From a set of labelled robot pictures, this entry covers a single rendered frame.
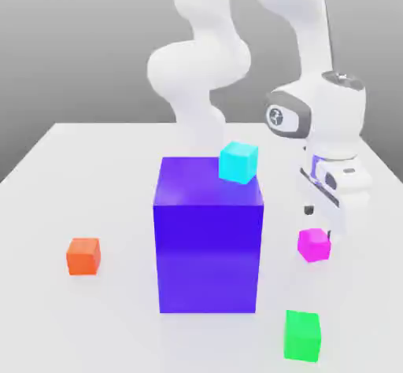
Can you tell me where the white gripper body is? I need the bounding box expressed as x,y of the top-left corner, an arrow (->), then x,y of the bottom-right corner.
298,167 -> 349,236

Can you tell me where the small magenta cube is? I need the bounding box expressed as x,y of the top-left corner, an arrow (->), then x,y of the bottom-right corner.
297,227 -> 332,264

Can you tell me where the small cyan cube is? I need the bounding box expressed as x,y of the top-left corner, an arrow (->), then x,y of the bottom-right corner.
218,140 -> 260,186

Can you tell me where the small green cube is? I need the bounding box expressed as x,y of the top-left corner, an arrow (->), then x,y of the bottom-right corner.
283,309 -> 323,364

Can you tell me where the small orange cube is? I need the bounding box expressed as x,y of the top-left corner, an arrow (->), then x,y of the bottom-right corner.
65,237 -> 102,277

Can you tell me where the large purple box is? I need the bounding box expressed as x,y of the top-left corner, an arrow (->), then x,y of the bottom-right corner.
153,156 -> 264,315

